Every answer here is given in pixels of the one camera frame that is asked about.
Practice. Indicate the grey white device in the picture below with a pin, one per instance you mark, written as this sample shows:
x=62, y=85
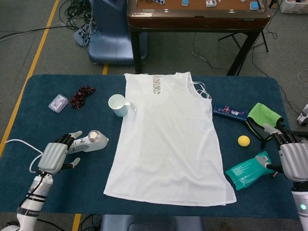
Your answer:
x=302, y=118

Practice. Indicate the dark red grape bunch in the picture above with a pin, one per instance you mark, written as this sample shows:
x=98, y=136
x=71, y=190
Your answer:
x=80, y=96

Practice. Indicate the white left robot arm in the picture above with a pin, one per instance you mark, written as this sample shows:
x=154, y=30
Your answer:
x=36, y=192

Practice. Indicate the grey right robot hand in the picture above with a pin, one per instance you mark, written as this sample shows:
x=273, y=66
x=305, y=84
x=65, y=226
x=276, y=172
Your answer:
x=294, y=158

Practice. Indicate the black hair clip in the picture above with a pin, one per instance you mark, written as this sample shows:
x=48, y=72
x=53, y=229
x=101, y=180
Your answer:
x=274, y=174

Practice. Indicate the white box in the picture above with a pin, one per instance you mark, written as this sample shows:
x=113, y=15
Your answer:
x=292, y=4

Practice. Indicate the dark teal table cover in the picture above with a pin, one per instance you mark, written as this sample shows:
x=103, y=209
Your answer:
x=84, y=187

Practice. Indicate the dark blue printed carton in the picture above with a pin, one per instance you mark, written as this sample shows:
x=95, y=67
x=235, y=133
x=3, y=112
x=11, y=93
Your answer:
x=228, y=111

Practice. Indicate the blue mahjong tile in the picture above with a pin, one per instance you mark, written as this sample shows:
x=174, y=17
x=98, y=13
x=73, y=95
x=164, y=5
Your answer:
x=184, y=2
x=253, y=5

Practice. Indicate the white sleeveless top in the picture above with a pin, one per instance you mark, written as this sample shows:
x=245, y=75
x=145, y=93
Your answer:
x=168, y=132

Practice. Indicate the yellow ball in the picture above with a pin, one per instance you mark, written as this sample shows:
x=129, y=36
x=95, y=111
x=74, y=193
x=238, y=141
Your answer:
x=243, y=141

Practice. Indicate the brown mahjong table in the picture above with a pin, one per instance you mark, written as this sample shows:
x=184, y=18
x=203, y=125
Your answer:
x=197, y=19

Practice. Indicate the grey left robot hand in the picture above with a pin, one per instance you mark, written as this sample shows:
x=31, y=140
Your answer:
x=53, y=157

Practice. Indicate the blue power strip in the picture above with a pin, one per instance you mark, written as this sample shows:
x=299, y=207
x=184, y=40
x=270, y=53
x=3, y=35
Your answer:
x=80, y=36

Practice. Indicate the white handheld steamer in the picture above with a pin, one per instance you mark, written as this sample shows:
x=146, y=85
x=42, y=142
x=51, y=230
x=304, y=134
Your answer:
x=96, y=144

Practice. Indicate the green and black cloth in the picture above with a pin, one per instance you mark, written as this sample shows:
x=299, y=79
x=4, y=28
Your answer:
x=262, y=115

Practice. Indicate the white red mahjong tile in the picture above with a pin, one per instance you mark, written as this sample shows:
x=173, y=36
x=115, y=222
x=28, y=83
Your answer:
x=210, y=3

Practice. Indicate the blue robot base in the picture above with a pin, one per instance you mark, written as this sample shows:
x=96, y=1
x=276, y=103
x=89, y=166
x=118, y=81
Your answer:
x=149, y=222

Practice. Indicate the clear purple plastic box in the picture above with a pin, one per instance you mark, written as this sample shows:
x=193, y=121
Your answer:
x=57, y=104

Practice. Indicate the teal wet wipes pack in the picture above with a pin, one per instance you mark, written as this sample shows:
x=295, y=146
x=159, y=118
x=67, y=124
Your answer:
x=247, y=170

